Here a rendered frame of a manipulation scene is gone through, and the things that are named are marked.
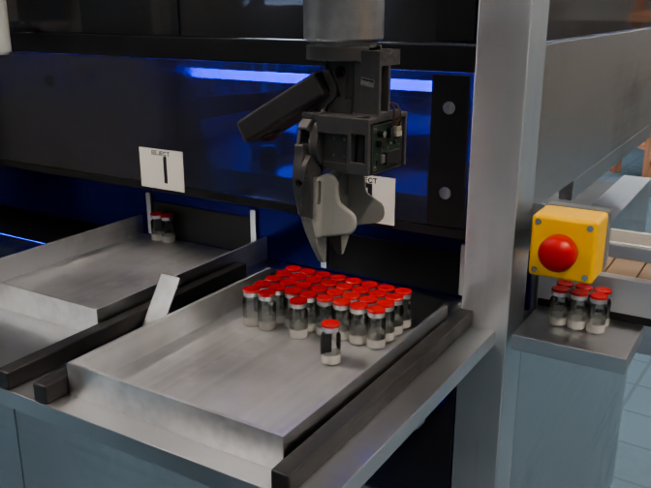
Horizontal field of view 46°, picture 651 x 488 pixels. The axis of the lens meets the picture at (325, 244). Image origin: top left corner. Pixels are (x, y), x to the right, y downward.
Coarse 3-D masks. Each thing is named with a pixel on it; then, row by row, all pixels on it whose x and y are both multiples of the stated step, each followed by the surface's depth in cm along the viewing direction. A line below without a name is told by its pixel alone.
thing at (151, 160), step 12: (144, 156) 115; (156, 156) 114; (168, 156) 112; (180, 156) 111; (144, 168) 115; (156, 168) 114; (168, 168) 113; (180, 168) 112; (144, 180) 116; (156, 180) 115; (168, 180) 114; (180, 180) 112
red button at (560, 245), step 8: (544, 240) 83; (552, 240) 82; (560, 240) 82; (568, 240) 82; (544, 248) 83; (552, 248) 82; (560, 248) 82; (568, 248) 82; (576, 248) 83; (544, 256) 83; (552, 256) 82; (560, 256) 82; (568, 256) 82; (576, 256) 83; (544, 264) 83; (552, 264) 83; (560, 264) 82; (568, 264) 82
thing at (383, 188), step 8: (368, 176) 96; (376, 176) 95; (376, 184) 95; (384, 184) 95; (392, 184) 94; (376, 192) 96; (384, 192) 95; (392, 192) 95; (384, 200) 95; (392, 200) 95; (392, 208) 95; (384, 216) 96; (392, 216) 95; (384, 224) 96; (392, 224) 96
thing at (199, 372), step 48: (240, 288) 98; (144, 336) 85; (192, 336) 90; (240, 336) 90; (288, 336) 90; (96, 384) 74; (144, 384) 79; (192, 384) 79; (240, 384) 79; (288, 384) 79; (336, 384) 79; (192, 432) 69; (240, 432) 66; (288, 432) 64
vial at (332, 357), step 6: (324, 330) 82; (330, 330) 82; (336, 330) 82; (324, 336) 82; (330, 336) 82; (336, 336) 82; (324, 342) 82; (330, 342) 82; (336, 342) 82; (324, 348) 82; (330, 348) 82; (336, 348) 82; (324, 354) 83; (330, 354) 82; (336, 354) 83; (324, 360) 83; (330, 360) 82; (336, 360) 83
